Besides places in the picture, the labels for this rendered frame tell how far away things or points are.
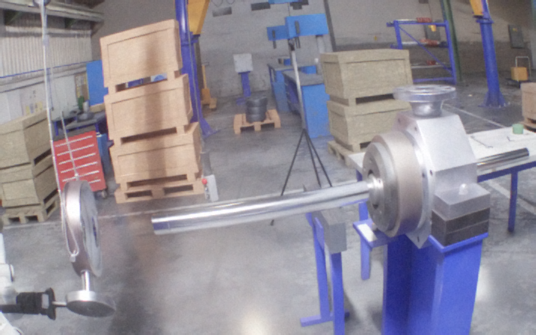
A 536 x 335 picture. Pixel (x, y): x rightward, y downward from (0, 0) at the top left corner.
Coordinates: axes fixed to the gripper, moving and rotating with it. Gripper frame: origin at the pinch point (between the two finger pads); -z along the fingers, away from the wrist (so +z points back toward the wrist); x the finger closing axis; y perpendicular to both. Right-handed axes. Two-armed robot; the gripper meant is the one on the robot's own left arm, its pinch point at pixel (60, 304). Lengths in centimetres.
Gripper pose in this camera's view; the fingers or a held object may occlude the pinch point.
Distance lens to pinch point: 166.9
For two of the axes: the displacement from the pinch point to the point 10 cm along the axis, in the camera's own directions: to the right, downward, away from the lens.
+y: 1.0, -6.0, -8.0
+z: -9.8, 1.0, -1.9
